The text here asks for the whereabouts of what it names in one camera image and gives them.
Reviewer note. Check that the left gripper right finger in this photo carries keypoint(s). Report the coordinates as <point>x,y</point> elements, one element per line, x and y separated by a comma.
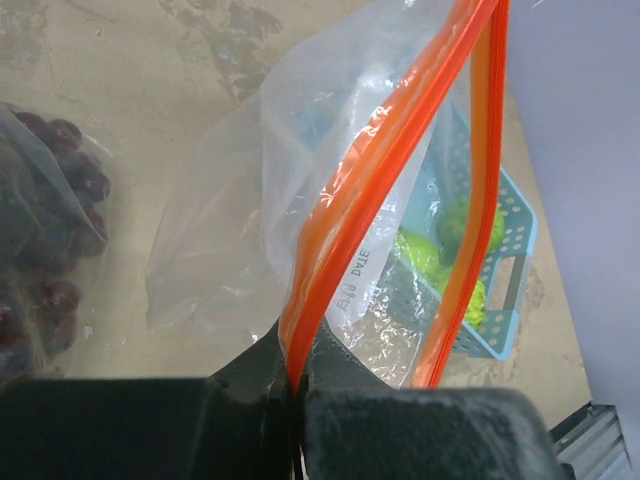
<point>355,426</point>

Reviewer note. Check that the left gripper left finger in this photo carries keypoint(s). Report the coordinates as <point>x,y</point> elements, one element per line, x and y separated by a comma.
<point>234,424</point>

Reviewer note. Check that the clear orange-zip bag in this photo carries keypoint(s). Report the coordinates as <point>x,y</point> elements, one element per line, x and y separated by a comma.
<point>45,240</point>

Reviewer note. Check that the green bumpy fruit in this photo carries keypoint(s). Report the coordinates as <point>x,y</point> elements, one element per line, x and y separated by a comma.
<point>475,314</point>

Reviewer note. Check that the light blue plastic basket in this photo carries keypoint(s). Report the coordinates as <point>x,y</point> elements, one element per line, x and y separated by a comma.
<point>383,284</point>

